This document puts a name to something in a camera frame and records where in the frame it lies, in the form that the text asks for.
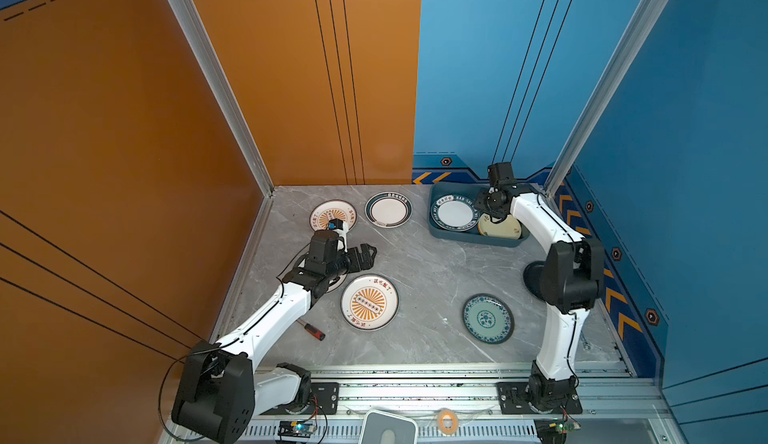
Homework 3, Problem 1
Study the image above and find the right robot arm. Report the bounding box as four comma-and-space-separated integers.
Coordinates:
474, 162, 605, 412

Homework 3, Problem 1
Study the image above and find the dark rimmed white plate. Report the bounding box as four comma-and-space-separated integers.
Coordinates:
365, 192, 412, 229

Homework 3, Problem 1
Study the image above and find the teal rim lettered plate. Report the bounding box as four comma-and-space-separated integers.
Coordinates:
430, 194, 480, 232

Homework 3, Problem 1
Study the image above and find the red handled screwdriver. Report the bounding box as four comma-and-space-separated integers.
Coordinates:
297, 319, 326, 341

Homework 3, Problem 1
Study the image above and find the small orange sunburst plate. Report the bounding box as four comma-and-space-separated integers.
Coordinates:
309, 200, 357, 231

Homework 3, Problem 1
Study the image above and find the teal plastic bin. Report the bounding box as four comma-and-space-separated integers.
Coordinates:
428, 182, 532, 248

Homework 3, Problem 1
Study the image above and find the silver wrench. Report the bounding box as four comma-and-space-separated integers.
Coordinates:
580, 334, 592, 351

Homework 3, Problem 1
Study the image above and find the teal patterned plate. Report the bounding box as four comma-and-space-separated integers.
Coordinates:
462, 294, 515, 345

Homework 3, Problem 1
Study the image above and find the white flower pattern plate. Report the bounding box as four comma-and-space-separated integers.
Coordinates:
327, 274, 347, 293

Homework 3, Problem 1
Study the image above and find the black plate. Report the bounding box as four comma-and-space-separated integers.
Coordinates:
523, 261, 544, 301

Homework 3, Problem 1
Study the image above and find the large orange sunburst plate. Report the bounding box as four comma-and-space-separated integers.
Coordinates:
340, 274, 400, 331

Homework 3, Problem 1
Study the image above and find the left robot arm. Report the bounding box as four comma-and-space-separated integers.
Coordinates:
160, 221, 377, 443

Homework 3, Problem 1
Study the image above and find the white box device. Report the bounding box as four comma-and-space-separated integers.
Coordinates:
358, 410, 418, 444

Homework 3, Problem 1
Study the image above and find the right circuit board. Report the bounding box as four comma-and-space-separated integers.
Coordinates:
549, 418, 582, 440

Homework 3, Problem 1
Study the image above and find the cream calligraphy plate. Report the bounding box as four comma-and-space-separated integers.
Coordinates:
477, 214, 522, 240

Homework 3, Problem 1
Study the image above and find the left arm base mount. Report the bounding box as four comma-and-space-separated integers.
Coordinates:
264, 381, 340, 416

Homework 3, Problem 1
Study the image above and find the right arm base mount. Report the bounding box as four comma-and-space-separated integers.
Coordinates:
496, 380, 583, 415

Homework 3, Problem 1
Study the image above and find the tape roll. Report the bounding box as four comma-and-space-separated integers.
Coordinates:
436, 408, 459, 436

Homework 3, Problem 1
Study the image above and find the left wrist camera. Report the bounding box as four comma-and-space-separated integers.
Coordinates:
327, 219, 350, 252

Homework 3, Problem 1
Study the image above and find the circuit board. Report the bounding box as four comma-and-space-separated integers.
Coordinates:
549, 418, 582, 440
276, 420, 319, 443

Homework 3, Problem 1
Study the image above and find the left circuit board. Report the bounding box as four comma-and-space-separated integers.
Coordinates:
276, 420, 319, 443

